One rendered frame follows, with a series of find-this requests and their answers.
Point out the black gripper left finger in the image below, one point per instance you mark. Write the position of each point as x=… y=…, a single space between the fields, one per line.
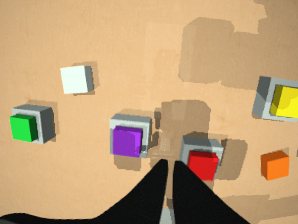
x=142 y=204

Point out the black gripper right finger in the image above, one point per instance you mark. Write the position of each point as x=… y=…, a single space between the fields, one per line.
x=195 y=203

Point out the green button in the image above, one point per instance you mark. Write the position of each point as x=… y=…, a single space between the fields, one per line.
x=32 y=123

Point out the purple button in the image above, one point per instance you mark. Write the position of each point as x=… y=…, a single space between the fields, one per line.
x=129 y=135

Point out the small orange block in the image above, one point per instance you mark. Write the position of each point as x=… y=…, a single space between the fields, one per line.
x=275 y=165

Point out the red button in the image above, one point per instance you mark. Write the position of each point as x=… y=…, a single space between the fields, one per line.
x=201 y=156

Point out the yellow button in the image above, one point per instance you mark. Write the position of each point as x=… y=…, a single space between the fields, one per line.
x=276 y=99

